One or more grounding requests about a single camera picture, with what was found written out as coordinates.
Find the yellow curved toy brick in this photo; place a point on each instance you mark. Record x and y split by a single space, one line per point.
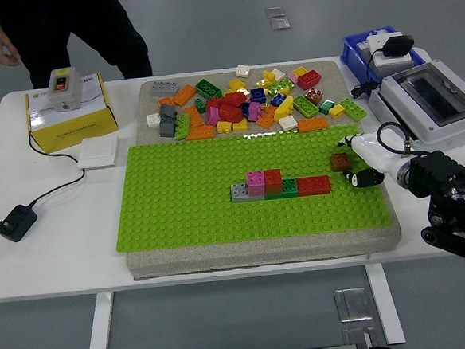
284 109

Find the small yellow toy brick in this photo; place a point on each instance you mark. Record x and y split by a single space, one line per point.
240 125
224 127

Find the white power socket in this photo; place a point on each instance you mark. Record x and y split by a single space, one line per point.
392 61

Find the black plug adapter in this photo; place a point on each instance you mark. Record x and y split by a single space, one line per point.
399 45

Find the grey push-button switch box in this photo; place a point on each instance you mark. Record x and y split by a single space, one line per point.
64 94

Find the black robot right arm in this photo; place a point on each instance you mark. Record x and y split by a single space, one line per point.
436 172

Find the person's body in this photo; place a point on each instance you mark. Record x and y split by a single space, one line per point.
67 34

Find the dark blue toy brick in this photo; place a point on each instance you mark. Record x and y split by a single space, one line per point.
245 109

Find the grey sloped toy brick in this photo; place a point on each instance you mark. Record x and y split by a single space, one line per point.
168 112

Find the dark green toy brick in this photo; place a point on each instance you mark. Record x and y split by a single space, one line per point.
290 187

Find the yellow cardboard box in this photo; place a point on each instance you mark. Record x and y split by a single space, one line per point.
74 133

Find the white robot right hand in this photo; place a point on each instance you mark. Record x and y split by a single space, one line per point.
368 149

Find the white square toy tile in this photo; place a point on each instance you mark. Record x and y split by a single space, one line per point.
154 119
243 70
288 123
279 74

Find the small dark green brick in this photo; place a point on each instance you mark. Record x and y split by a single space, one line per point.
200 105

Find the lime green long brick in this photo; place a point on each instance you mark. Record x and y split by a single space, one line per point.
305 106

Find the blue plastic bin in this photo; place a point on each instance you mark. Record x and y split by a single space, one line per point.
351 50

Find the grey long toy brick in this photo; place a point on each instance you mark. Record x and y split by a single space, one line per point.
164 88

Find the green white-topped toy brick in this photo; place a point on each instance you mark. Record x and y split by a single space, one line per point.
326 107

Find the grey-brown foam mat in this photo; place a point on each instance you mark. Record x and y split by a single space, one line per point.
262 256

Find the dark green long brick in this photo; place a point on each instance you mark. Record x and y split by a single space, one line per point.
208 89

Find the person's right hand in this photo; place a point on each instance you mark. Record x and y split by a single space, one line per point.
2 48

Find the black power adapter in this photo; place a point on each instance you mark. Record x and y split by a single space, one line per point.
16 223

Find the red brick with holes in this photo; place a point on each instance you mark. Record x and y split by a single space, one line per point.
309 79

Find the brown toy brick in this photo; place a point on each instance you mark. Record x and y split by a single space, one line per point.
315 96
340 162

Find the small pink toy brick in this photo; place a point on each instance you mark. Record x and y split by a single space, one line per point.
293 78

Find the red square toy brick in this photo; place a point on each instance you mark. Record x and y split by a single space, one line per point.
273 181

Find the blue square toy brick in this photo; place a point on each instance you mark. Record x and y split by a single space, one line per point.
258 95

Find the orange long toy brick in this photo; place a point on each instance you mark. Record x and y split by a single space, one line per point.
184 95
199 133
313 125

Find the light grey toy brick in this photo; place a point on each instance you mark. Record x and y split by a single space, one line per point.
239 193

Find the white wall switch panel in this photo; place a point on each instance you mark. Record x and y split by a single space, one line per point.
97 153

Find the grey distribution box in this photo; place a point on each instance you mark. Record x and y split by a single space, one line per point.
389 99

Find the metal floor plate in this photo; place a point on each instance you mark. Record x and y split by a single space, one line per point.
280 24
353 303
353 337
275 12

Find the red long toy brick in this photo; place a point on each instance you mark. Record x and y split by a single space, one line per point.
315 185

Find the pink tall toy brick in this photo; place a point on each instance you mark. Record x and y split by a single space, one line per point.
256 182

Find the green studded baseplate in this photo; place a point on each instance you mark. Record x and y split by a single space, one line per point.
200 224

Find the lime green toy brick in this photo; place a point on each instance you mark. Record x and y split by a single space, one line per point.
352 109
182 127
280 86

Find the white table leg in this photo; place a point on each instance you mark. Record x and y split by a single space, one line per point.
385 303
100 331

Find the small orange toy brick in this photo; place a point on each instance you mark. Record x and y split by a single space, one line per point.
166 101

